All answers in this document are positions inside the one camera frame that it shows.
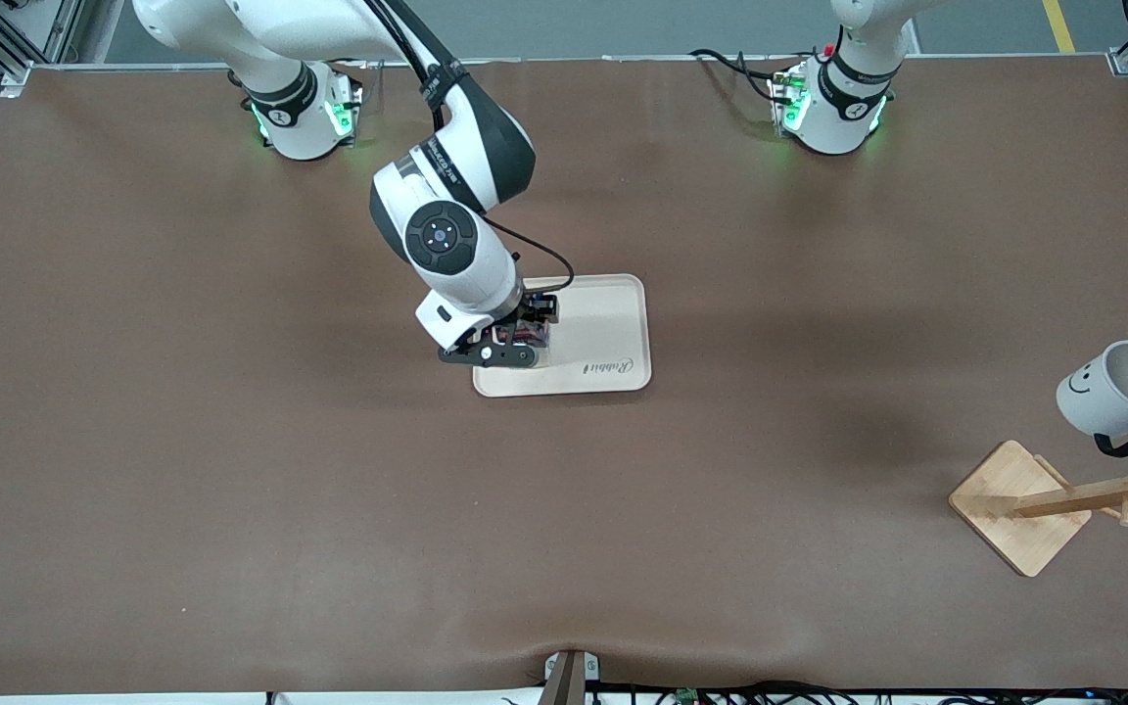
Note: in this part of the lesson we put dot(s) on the beige rabbit print tray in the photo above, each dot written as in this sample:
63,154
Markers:
603,323

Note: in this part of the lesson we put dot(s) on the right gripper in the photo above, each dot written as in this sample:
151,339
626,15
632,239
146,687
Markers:
529,324

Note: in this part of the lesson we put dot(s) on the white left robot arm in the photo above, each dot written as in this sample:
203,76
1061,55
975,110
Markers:
843,117

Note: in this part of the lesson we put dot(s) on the blue milk carton green cap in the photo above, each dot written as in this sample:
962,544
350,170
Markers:
526,337

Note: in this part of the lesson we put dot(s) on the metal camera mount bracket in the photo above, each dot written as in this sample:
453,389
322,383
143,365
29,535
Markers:
569,676

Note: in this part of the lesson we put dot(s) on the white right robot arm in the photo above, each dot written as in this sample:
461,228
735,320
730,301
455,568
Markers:
471,269

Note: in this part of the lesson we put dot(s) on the wooden mug rack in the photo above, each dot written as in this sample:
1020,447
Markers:
1014,494

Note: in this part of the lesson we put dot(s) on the small green connector board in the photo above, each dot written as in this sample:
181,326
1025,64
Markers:
688,696

